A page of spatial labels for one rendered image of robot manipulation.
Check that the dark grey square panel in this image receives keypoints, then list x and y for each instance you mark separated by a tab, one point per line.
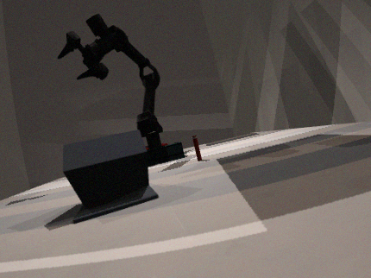
108	174

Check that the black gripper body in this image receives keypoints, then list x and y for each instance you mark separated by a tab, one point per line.
92	52

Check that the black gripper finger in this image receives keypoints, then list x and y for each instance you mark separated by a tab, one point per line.
67	49
91	72

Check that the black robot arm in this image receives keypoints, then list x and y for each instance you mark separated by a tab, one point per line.
115	38

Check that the dark red peg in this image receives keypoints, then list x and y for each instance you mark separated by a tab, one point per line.
195	141

